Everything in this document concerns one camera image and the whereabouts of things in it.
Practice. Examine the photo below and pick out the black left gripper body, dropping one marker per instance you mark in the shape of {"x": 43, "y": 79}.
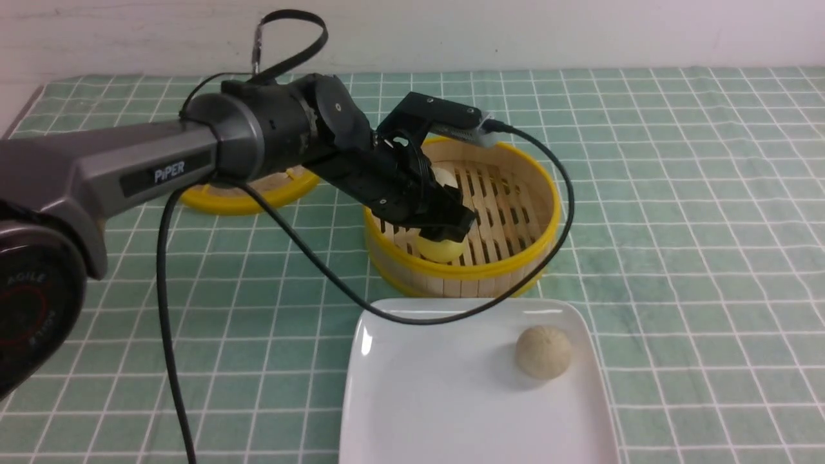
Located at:
{"x": 390, "y": 177}

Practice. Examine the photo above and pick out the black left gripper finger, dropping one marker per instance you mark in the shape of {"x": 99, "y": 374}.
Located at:
{"x": 445, "y": 216}

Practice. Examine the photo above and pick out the yellow steamed bun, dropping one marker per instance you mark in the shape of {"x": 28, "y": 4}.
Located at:
{"x": 440, "y": 251}

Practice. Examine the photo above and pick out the beige bun back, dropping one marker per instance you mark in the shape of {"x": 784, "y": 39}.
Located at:
{"x": 444, "y": 178}

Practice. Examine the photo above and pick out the beige bun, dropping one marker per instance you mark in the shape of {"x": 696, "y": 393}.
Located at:
{"x": 543, "y": 352}
{"x": 444, "y": 178}

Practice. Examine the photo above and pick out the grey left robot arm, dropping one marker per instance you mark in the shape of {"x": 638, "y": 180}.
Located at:
{"x": 59, "y": 190}

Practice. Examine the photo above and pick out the white square plate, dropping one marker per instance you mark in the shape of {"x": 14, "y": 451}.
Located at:
{"x": 452, "y": 393}

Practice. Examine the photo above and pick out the yellow bamboo steamer basket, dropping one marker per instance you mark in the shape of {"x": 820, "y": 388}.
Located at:
{"x": 518, "y": 213}

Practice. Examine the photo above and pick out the green checkered tablecloth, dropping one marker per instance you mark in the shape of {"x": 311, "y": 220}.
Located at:
{"x": 696, "y": 260}

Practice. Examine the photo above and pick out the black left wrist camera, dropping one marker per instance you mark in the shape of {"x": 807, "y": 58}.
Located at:
{"x": 418, "y": 116}

